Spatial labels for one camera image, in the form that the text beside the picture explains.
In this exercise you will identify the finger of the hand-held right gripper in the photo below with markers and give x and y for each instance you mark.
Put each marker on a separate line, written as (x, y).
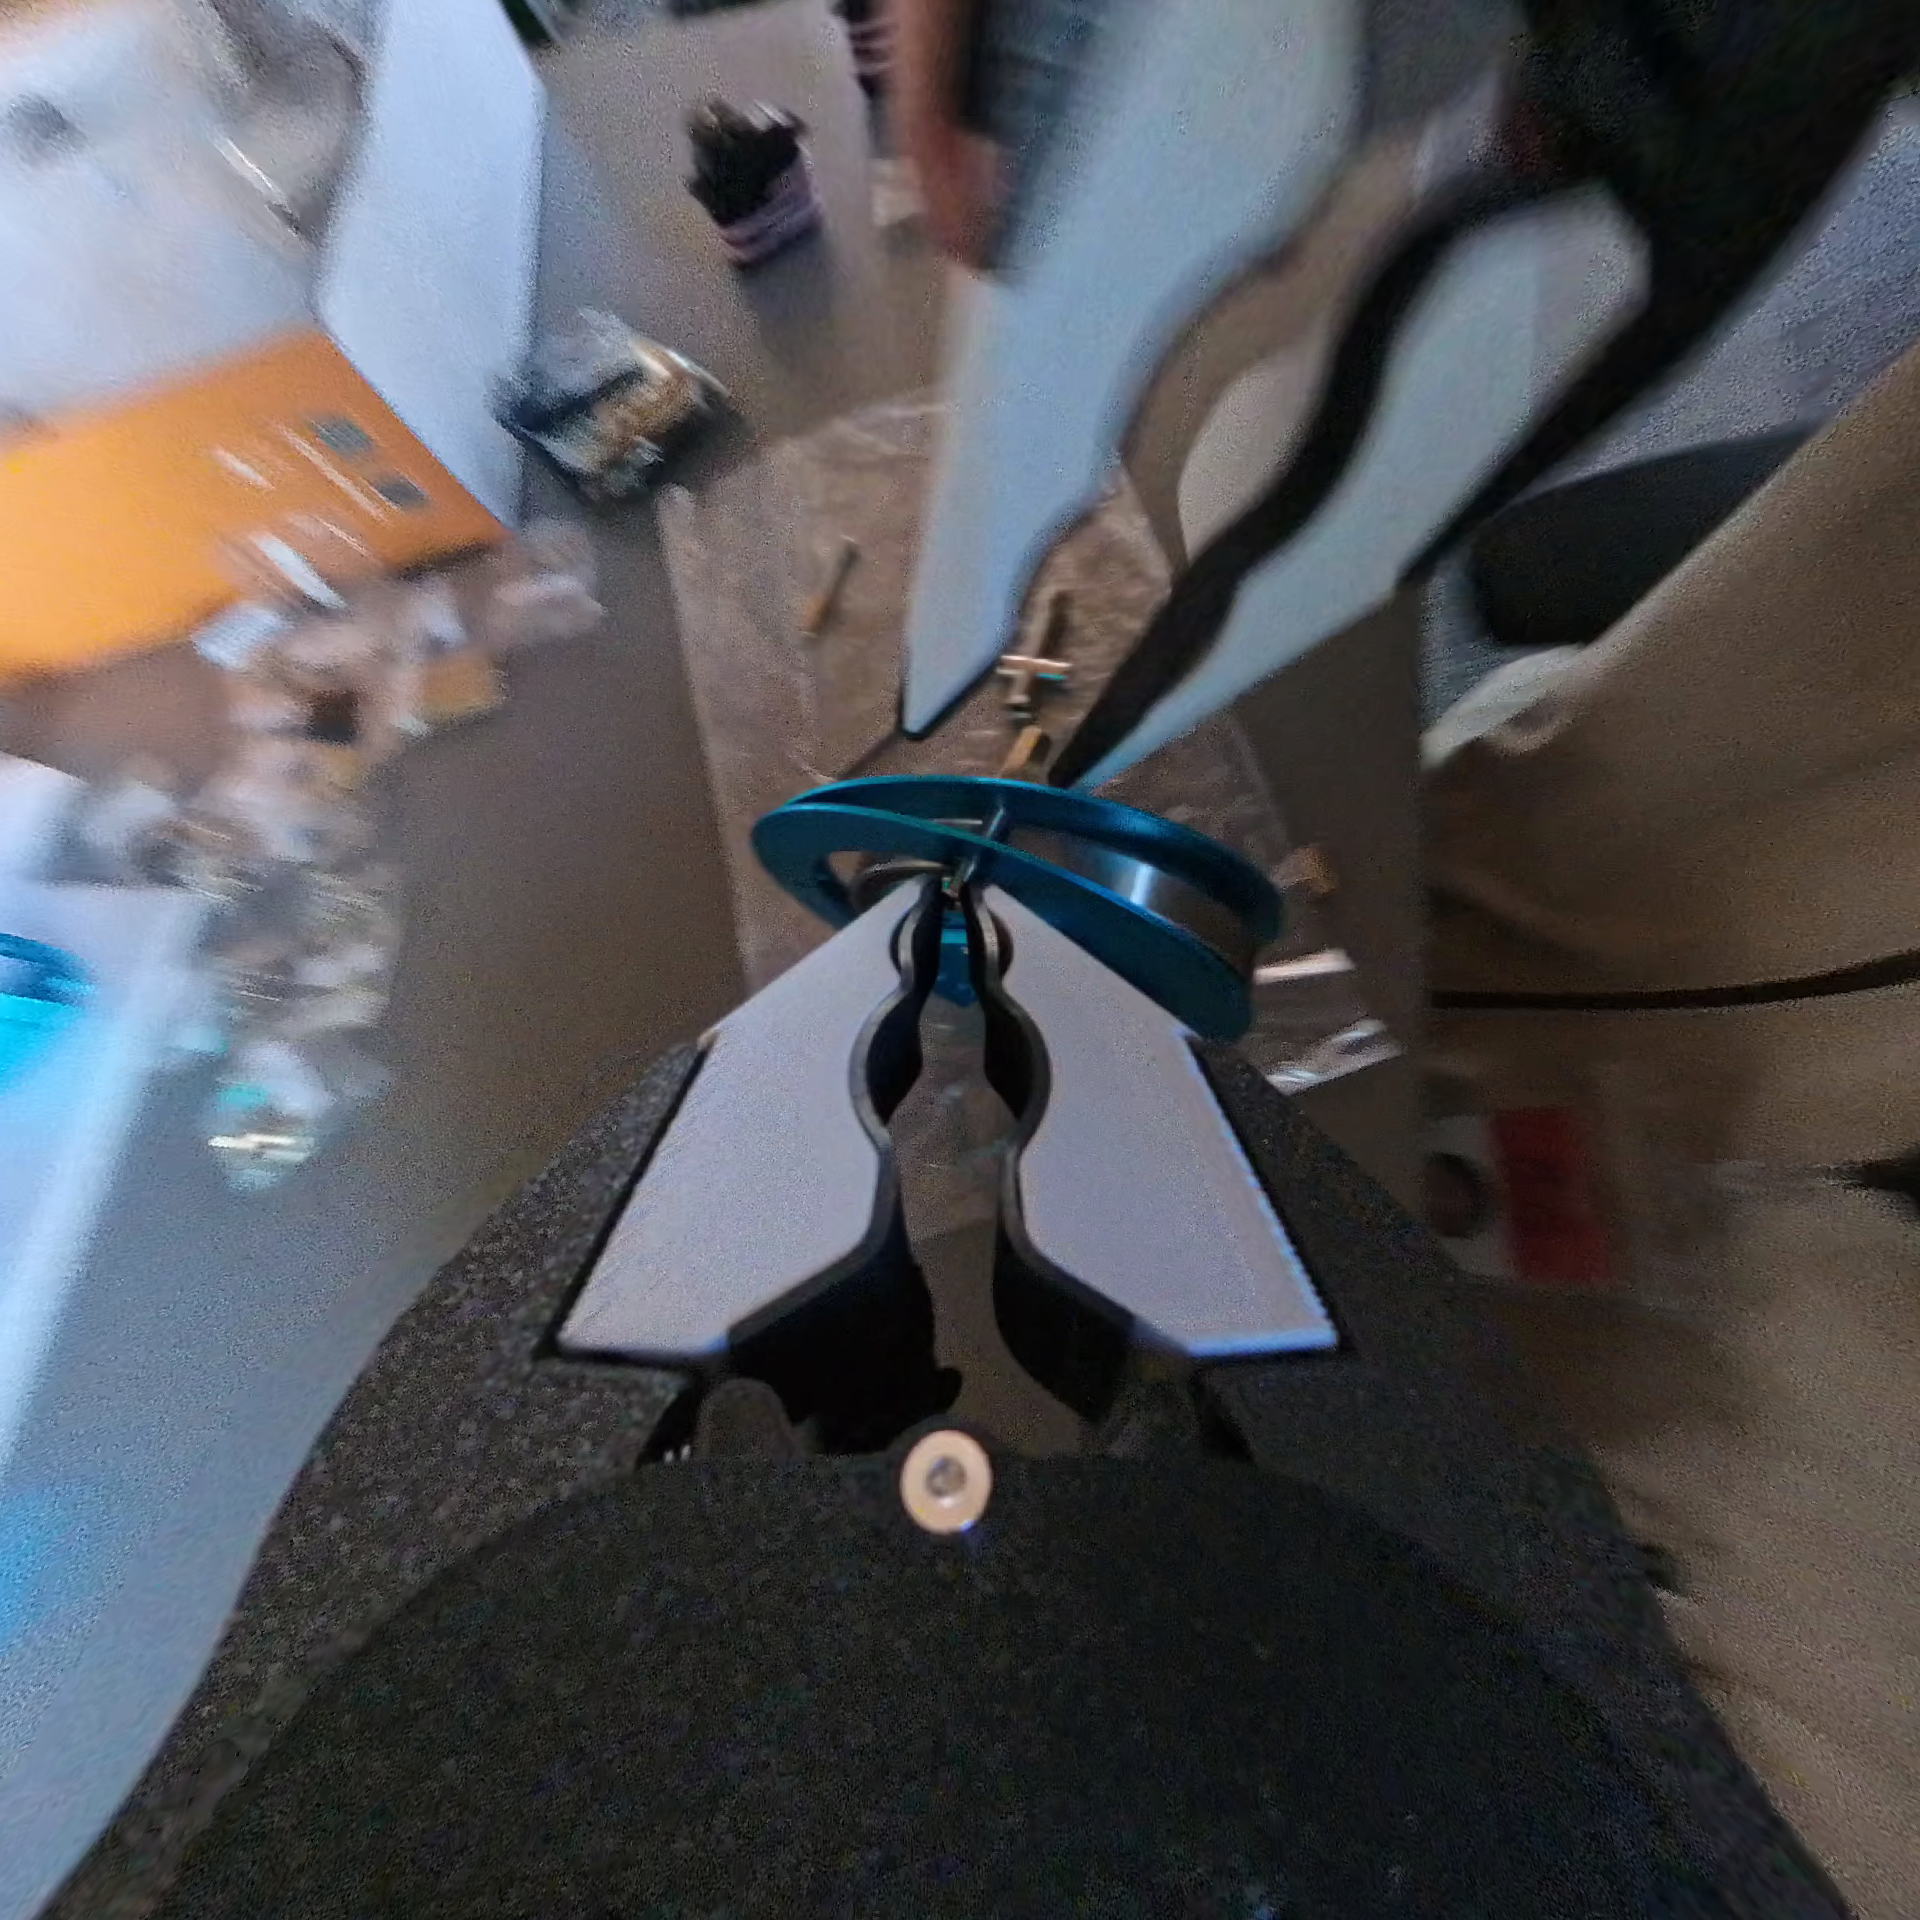
(1501, 344)
(1110, 270)

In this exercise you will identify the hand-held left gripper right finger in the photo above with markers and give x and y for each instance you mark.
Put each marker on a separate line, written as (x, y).
(1171, 1199)

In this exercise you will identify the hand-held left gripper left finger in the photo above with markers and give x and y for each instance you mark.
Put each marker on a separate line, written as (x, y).
(719, 1199)

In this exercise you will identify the teal round turntable base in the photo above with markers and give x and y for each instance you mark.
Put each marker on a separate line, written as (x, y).
(1171, 962)

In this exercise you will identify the metal cross socket wrench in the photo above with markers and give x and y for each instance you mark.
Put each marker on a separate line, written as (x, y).
(1037, 661)

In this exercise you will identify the person's right hand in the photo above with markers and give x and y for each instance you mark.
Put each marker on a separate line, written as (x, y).
(969, 195)

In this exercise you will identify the black chair armrest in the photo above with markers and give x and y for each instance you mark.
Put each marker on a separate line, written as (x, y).
(1622, 539)

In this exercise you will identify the black servo motor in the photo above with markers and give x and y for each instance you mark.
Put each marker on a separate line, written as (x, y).
(748, 187)
(889, 182)

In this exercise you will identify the short loose brass standoff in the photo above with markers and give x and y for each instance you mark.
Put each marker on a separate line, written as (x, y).
(1303, 872)

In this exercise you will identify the long loose brass standoff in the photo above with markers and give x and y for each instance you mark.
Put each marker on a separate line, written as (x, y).
(831, 586)

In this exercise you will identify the person's beige jacket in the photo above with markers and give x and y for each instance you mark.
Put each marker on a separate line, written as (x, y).
(1725, 748)

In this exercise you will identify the large clear plastic bag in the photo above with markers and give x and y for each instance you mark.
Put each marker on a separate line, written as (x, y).
(781, 599)

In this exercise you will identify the pile of small parts bags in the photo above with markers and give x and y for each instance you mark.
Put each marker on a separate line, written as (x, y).
(302, 824)

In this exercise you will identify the orange cardboard box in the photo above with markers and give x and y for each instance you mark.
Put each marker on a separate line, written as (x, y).
(153, 524)

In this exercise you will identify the blue long round-end bracket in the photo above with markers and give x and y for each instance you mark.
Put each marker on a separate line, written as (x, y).
(37, 1003)

